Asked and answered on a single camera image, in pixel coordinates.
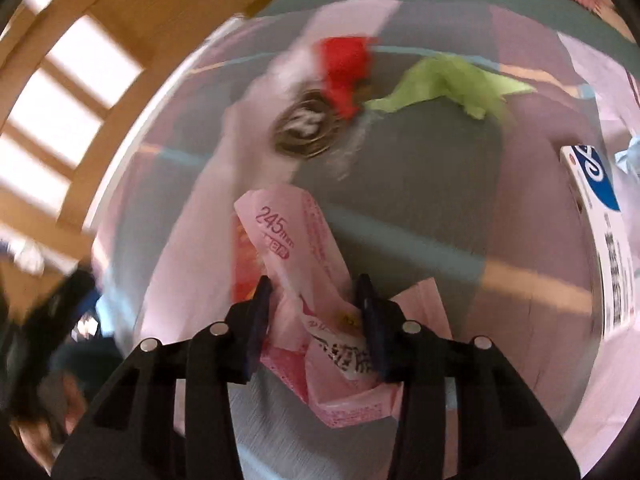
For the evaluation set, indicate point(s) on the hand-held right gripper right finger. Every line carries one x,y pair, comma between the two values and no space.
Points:
377,345

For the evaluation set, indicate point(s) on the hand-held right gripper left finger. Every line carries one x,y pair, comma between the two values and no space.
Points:
255,340

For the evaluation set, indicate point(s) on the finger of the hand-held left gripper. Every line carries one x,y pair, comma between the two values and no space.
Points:
60,305

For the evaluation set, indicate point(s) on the pink wrapper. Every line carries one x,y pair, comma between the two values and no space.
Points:
300,240

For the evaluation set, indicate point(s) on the white and blue medicine box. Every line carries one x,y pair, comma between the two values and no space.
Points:
605,220

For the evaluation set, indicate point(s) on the light green wrapper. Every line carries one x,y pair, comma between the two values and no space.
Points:
450,85

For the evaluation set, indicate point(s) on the white tissue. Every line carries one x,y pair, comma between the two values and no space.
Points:
295,67

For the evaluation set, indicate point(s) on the red wrapper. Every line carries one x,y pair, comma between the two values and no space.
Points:
345,70

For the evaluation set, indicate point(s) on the plaid blanket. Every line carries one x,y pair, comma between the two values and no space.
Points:
425,185

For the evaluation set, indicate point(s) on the green bed mat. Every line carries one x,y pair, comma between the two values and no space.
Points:
525,5

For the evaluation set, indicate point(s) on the wooden bunk bed frame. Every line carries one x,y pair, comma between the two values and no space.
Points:
150,20

